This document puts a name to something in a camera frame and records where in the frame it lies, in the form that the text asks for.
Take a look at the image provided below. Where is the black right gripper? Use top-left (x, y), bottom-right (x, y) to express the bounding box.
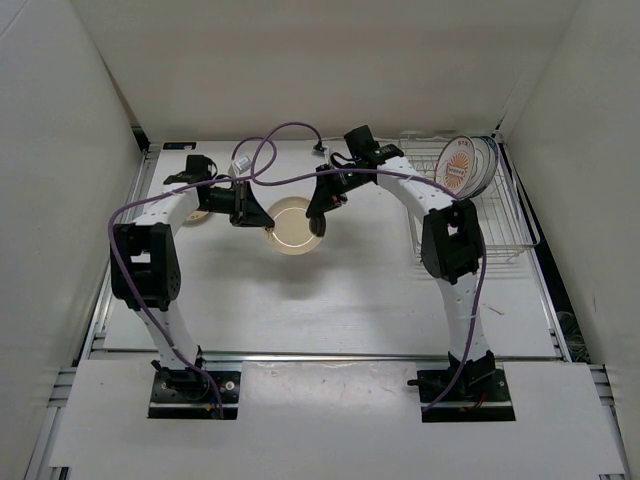
top-left (306, 164), bottom-right (370, 218)

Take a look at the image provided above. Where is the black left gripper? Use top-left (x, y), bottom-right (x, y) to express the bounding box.
top-left (199, 179), bottom-right (274, 228)

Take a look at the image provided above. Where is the cream bowl with green spot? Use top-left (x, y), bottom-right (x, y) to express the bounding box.
top-left (266, 196), bottom-right (321, 256)

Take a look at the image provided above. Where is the cream bowl with red stamp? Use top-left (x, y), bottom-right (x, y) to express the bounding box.
top-left (184, 210), bottom-right (211, 226)

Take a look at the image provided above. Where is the white plate with orange sunburst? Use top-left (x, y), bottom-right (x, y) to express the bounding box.
top-left (434, 136), bottom-right (475, 194)

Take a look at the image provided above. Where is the white plate with green rings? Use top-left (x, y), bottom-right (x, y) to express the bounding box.
top-left (459, 136), bottom-right (489, 198)

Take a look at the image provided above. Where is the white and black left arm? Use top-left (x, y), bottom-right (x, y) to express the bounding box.
top-left (108, 154), bottom-right (275, 407)

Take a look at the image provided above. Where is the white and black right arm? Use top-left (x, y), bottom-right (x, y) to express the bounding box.
top-left (306, 126), bottom-right (496, 407)

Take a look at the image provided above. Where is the white plate with green band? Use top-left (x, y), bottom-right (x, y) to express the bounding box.
top-left (481, 136), bottom-right (500, 192)

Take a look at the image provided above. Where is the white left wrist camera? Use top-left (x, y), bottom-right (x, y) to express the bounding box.
top-left (231, 156), bottom-right (253, 176)

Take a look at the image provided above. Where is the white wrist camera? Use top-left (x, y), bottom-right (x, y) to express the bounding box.
top-left (231, 156), bottom-right (253, 176)
top-left (311, 142), bottom-right (330, 158)

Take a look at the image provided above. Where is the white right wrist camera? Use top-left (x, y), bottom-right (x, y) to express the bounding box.
top-left (311, 142), bottom-right (330, 158)

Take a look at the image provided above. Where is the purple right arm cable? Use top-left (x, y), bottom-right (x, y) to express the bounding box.
top-left (252, 121), bottom-right (485, 412)

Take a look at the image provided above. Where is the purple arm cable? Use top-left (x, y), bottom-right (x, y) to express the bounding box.
top-left (108, 137), bottom-right (281, 420)
top-left (252, 121), bottom-right (485, 412)

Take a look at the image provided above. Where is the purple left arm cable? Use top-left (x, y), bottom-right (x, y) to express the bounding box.
top-left (108, 137), bottom-right (281, 420)

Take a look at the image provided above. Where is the chrome wire dish rack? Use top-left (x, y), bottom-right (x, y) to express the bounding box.
top-left (399, 130), bottom-right (542, 266)

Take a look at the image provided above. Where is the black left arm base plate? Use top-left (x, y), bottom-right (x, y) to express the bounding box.
top-left (147, 366), bottom-right (242, 420)

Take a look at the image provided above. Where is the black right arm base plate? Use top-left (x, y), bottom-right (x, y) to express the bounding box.
top-left (407, 369), bottom-right (516, 423)

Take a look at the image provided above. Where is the aluminium table frame rail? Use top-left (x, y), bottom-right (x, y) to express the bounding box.
top-left (24, 122), bottom-right (631, 480)

